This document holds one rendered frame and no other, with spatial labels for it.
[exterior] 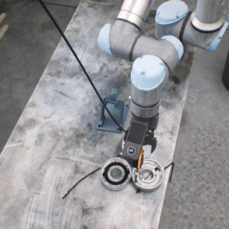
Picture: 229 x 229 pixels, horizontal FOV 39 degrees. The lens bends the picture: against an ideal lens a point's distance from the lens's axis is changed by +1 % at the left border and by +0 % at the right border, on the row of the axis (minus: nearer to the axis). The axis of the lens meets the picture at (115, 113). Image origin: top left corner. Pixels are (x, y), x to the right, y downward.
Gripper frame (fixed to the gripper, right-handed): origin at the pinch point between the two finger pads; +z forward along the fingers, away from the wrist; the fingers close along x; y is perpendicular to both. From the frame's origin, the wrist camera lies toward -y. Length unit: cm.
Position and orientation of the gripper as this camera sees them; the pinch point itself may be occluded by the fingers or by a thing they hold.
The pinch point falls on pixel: (138, 156)
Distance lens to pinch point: 100.0
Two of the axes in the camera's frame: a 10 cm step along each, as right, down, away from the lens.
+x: -9.5, -2.3, 2.0
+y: 3.1, -7.3, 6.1
